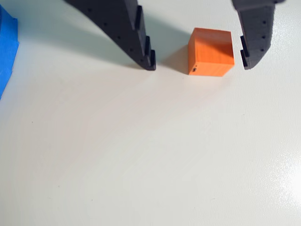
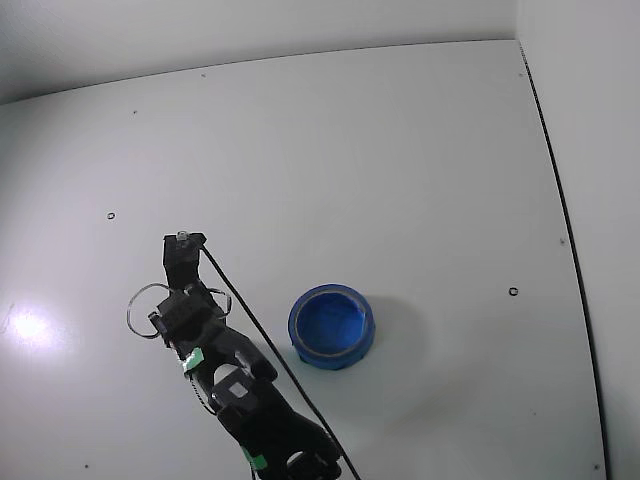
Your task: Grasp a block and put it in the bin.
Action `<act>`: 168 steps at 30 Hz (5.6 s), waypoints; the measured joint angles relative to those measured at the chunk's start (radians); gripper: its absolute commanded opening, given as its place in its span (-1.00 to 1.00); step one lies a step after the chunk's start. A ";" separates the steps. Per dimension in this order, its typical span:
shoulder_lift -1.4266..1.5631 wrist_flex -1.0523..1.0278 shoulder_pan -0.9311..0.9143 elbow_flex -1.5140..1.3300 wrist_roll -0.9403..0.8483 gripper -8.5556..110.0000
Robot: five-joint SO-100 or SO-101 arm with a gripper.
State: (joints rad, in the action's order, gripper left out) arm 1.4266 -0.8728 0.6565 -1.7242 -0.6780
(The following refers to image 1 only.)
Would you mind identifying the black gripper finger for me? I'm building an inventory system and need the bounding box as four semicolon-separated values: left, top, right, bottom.
63;0;157;71
231;0;287;71

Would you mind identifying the small orange cube block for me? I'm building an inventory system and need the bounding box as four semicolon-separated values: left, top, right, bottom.
187;27;235;78

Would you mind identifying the blue tape roll bin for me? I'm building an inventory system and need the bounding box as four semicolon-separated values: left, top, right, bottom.
0;4;19;100

